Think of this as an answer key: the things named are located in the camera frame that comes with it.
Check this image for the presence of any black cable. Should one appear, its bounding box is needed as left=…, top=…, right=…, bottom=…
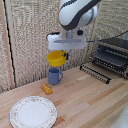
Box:
left=85, top=30, right=128, bottom=43

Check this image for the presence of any orange bread piece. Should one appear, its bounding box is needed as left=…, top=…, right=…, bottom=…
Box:
left=40, top=83, right=54, bottom=95

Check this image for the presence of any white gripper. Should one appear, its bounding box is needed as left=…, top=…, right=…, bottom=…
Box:
left=46, top=31, right=87, bottom=61

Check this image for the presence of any yellow bowl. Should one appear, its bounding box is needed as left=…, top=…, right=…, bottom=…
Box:
left=46, top=50, right=68, bottom=67

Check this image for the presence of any black oven rack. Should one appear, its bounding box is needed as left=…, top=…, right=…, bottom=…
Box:
left=79, top=63, right=112, bottom=85

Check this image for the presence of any white floral plate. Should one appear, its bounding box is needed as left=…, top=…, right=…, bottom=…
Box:
left=9, top=95, right=58, bottom=128

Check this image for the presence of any black wire dish rack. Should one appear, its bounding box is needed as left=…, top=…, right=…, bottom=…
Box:
left=91, top=37, right=128, bottom=80

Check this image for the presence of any blue mug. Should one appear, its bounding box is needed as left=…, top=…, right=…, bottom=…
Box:
left=48, top=67, right=64, bottom=86

